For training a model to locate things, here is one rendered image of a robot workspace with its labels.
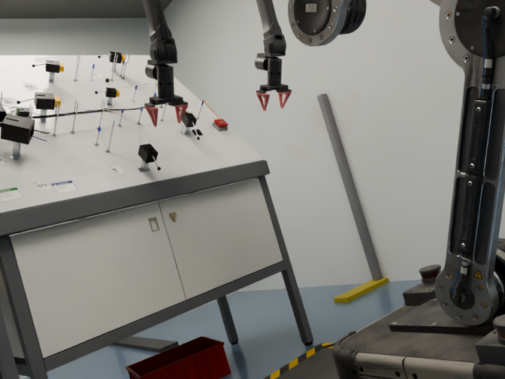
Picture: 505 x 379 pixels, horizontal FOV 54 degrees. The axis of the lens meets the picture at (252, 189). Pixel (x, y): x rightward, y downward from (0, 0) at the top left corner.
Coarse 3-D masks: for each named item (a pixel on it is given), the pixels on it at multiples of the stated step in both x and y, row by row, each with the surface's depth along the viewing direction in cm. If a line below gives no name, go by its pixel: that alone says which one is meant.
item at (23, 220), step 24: (240, 168) 218; (264, 168) 227; (120, 192) 179; (144, 192) 185; (168, 192) 192; (192, 192) 202; (0, 216) 152; (24, 216) 156; (48, 216) 161; (72, 216) 166
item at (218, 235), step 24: (216, 192) 212; (240, 192) 221; (168, 216) 194; (192, 216) 201; (216, 216) 209; (240, 216) 218; (264, 216) 226; (192, 240) 199; (216, 240) 206; (240, 240) 215; (264, 240) 223; (192, 264) 196; (216, 264) 204; (240, 264) 212; (264, 264) 220; (192, 288) 194
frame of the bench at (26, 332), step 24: (264, 192) 230; (0, 240) 154; (0, 264) 154; (288, 264) 229; (216, 288) 201; (240, 288) 209; (288, 288) 229; (24, 312) 154; (168, 312) 185; (24, 336) 152; (120, 336) 171; (312, 336) 228; (24, 360) 163; (48, 360) 155; (72, 360) 159
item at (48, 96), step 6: (36, 96) 190; (42, 96) 191; (48, 96) 193; (18, 102) 189; (36, 102) 190; (42, 102) 191; (48, 102) 192; (54, 102) 193; (36, 108) 192; (42, 108) 193; (48, 108) 194; (42, 114) 196; (42, 120) 197
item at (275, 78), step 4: (268, 72) 201; (280, 72) 201; (268, 76) 202; (272, 76) 200; (276, 76) 200; (280, 76) 202; (268, 80) 202; (272, 80) 201; (276, 80) 201; (280, 80) 202; (268, 84) 203; (272, 84) 202; (276, 84) 202; (280, 84) 203; (284, 84) 207; (260, 88) 204; (268, 88) 200; (272, 88) 200; (276, 88) 202
